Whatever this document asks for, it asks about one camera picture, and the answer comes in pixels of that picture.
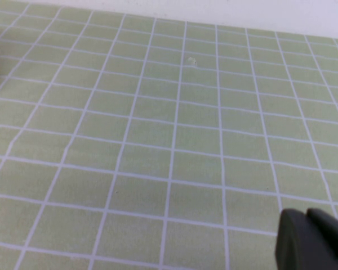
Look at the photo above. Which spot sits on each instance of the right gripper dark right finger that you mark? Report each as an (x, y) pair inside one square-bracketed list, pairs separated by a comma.
[(335, 239)]

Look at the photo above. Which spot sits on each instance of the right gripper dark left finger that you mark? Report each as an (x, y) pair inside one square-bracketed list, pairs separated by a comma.
[(298, 244)]

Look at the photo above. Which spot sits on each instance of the green grid mat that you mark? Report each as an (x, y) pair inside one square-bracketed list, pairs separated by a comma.
[(157, 140)]

